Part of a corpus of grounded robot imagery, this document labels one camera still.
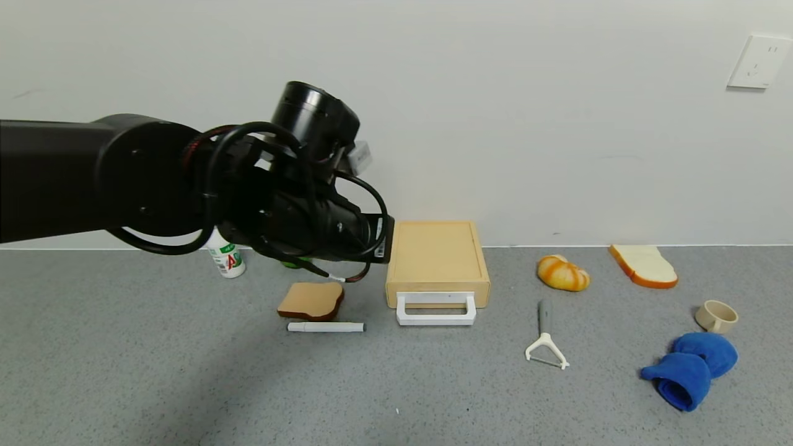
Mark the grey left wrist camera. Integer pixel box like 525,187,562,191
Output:
346,141,372,176

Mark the brown toast slice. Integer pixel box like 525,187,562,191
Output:
277,282,345,322

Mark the orange striped bread roll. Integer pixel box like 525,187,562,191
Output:
537,255,591,292

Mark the white bread slice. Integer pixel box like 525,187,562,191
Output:
609,244,679,289

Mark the white milk drink bottle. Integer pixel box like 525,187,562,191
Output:
207,228,247,279

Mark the white peeler with grey handle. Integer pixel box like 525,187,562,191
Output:
525,300,570,370

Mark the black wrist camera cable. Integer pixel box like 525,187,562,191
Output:
331,168,391,283

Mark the beige cup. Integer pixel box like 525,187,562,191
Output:
696,300,740,334

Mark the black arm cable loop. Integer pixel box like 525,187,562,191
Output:
107,121,307,256

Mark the white marker pen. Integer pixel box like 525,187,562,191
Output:
288,321,367,333

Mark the white wall socket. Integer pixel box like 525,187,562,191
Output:
729,34,793,89

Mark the blue towel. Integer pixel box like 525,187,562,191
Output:
641,332,739,413

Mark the yellow drawer case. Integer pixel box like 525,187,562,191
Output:
386,222,491,308

